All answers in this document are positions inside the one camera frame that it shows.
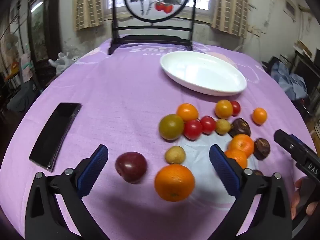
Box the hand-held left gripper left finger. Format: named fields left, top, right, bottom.
left=24, top=144, right=109, bottom=240

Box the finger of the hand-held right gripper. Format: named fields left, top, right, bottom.
left=290, top=134, right=320, bottom=158
left=274, top=129, right=307, bottom=164

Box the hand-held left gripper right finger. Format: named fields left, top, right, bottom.
left=209, top=144, right=293, bottom=240

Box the large orange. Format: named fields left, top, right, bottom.
left=154, top=164, right=195, bottom=202

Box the olive green tomato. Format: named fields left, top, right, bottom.
left=159, top=114, right=185, bottom=141

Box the white oval plate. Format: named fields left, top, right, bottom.
left=160, top=51, right=247, bottom=97

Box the person's right hand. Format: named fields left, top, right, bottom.
left=290, top=177, right=320, bottom=219

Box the red cherry tomato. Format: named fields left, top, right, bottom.
left=184, top=119, right=203, bottom=140
left=200, top=116, right=217, bottom=134
left=230, top=101, right=241, bottom=117

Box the black rectangular tray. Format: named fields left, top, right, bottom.
left=29, top=102, right=82, bottom=172

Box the blue cloth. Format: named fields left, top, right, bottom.
left=271, top=61, right=309, bottom=100

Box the yellow orange tomato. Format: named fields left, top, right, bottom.
left=215, top=100, right=234, bottom=119

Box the small orange tomato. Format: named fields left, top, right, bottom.
left=176, top=103, right=199, bottom=122

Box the dark cloth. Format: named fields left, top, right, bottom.
left=261, top=56, right=282, bottom=74

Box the purple tablecloth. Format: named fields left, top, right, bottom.
left=0, top=40, right=315, bottom=240

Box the crumpled white plastic bag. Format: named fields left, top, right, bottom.
left=49, top=52, right=83, bottom=74

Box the checked beige curtain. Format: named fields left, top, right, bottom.
left=73, top=0, right=105, bottom=32
left=211, top=0, right=249, bottom=38

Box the standing fan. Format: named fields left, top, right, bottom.
left=0, top=31, right=18, bottom=63

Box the dark wooden cabinet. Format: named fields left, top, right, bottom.
left=27, top=0, right=63, bottom=65

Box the round painted table screen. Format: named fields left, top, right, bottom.
left=108, top=0, right=198, bottom=55

